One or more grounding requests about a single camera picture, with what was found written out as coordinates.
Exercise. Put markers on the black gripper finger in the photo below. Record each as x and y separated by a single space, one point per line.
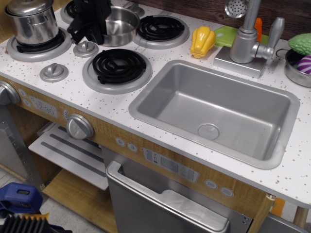
97 32
78 30

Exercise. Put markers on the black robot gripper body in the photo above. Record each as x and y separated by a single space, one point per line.
91 12

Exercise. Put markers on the small steel saucepan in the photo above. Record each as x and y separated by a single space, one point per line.
121 27

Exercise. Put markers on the back left stove burner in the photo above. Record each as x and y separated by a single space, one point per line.
68 12

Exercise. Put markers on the stove burner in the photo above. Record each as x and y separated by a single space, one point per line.
39 53
68 12
161 32
117 71

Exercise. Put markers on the grey stove knob middle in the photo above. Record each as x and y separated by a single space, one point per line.
85 49

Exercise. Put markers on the grey stove knob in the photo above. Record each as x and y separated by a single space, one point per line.
54 73
135 7
85 49

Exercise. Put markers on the grey stove knob back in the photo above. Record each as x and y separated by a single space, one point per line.
135 7

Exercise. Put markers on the front right stove burner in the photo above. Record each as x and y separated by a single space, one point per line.
117 71

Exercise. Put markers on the grey stove knob front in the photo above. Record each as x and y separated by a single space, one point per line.
54 73

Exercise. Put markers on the front left stove burner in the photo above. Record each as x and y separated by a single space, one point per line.
39 53

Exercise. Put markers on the back right stove burner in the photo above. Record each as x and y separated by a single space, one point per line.
161 32

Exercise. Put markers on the steel pot with lid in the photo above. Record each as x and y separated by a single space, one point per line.
33 21

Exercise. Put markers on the silver oven dial left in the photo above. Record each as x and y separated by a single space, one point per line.
8 94

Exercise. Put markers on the silver oven dial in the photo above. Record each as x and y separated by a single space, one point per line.
8 94
78 127

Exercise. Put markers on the silver oven dial right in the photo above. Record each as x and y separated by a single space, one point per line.
78 127

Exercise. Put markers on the yellow toy bell pepper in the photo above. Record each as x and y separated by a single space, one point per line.
203 39

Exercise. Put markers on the green toy cutting board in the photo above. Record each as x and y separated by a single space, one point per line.
225 36

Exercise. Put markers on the white oven shelf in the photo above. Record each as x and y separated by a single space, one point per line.
82 158

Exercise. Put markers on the steel perforated ladle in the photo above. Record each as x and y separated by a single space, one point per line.
236 8

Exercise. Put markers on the grey oven door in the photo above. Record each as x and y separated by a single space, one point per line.
16 164

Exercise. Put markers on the silver toy faucet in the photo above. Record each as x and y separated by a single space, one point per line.
247 56

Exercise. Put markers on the orange toy carrot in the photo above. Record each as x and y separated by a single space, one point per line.
258 27

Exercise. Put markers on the grey plastic sink basin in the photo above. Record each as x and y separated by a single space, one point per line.
247 121

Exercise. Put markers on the silver dishwasher door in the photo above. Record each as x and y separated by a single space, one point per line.
145 201

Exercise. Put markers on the blue clamp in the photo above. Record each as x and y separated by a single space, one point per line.
20 198

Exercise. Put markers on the steel bowl at right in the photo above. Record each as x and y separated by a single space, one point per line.
292 60

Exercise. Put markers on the green toy bitter gourd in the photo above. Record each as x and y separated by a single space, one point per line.
301 43

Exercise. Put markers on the black ribbed block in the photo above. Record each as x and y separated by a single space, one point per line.
26 224

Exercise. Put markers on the purple striped toy vegetable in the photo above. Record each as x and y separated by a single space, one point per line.
304 65

